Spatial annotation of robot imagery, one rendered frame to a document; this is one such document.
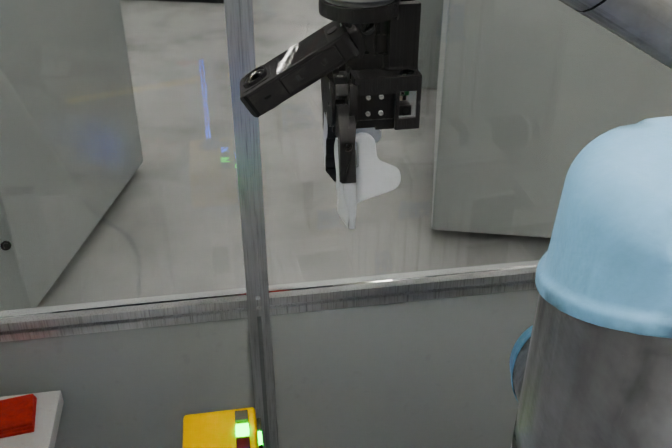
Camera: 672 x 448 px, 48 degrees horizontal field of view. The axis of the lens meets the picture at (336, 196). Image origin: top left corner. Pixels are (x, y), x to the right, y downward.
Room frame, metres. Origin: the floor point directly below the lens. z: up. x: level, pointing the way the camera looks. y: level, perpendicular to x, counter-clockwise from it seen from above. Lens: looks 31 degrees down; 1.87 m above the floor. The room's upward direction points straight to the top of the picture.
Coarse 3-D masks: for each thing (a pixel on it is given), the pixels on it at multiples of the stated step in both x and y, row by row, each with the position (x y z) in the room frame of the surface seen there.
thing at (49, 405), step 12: (12, 396) 0.98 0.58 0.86; (36, 396) 0.98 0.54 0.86; (48, 396) 0.98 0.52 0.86; (60, 396) 0.98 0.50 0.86; (36, 408) 0.95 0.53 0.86; (48, 408) 0.95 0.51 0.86; (60, 408) 0.97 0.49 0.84; (36, 420) 0.92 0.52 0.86; (48, 420) 0.92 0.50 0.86; (36, 432) 0.90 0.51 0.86; (48, 432) 0.90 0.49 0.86; (0, 444) 0.87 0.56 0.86; (12, 444) 0.87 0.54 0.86; (24, 444) 0.87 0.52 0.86; (36, 444) 0.87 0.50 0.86; (48, 444) 0.87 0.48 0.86
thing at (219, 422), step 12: (252, 408) 0.75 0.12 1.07; (192, 420) 0.73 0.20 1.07; (204, 420) 0.73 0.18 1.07; (216, 420) 0.73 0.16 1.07; (228, 420) 0.73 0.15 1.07; (252, 420) 0.73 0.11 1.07; (192, 432) 0.71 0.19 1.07; (204, 432) 0.71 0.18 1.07; (216, 432) 0.71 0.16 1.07; (228, 432) 0.71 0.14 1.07; (252, 432) 0.71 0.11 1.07; (192, 444) 0.69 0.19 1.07; (204, 444) 0.69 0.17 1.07; (216, 444) 0.69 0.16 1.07; (228, 444) 0.69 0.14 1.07; (252, 444) 0.69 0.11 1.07
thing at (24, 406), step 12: (24, 396) 0.96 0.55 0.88; (0, 408) 0.93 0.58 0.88; (12, 408) 0.93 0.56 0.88; (24, 408) 0.93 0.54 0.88; (0, 420) 0.91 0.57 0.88; (12, 420) 0.91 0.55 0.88; (24, 420) 0.91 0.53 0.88; (0, 432) 0.89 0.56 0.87; (12, 432) 0.89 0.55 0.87; (24, 432) 0.89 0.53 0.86
